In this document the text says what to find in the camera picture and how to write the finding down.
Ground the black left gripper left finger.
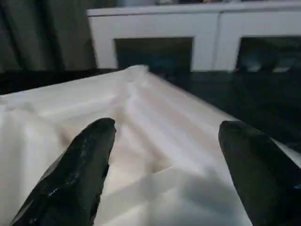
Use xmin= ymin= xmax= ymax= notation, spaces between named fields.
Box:
xmin=10 ymin=117 xmax=117 ymax=226

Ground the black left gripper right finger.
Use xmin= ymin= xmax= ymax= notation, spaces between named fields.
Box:
xmin=218 ymin=120 xmax=301 ymax=226

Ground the white plastic table top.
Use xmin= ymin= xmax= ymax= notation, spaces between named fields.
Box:
xmin=0 ymin=65 xmax=301 ymax=226

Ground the black mat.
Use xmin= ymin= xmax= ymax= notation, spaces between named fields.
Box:
xmin=0 ymin=67 xmax=301 ymax=156

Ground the grey-green curtain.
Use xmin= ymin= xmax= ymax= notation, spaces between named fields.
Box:
xmin=0 ymin=0 xmax=97 ymax=71

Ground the white cabinet with glass doors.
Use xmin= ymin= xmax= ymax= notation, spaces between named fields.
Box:
xmin=86 ymin=2 xmax=301 ymax=73

